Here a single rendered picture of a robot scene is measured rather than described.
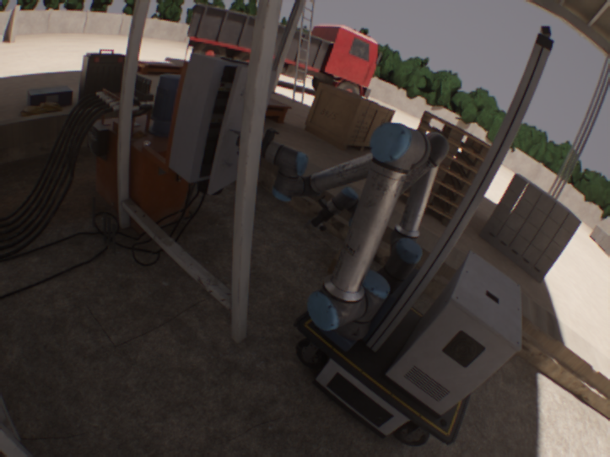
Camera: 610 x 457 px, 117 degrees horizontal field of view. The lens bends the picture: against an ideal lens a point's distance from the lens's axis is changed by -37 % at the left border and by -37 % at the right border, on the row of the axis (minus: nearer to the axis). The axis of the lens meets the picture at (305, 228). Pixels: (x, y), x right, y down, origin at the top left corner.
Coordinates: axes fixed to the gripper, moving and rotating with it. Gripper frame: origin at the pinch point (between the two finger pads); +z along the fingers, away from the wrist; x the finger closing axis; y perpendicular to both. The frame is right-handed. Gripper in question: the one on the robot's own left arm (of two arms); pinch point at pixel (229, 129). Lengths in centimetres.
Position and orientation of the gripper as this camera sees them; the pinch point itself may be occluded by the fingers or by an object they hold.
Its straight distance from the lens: 133.3
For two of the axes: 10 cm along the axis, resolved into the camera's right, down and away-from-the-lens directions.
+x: 2.8, -4.1, 8.7
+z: -9.0, -4.1, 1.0
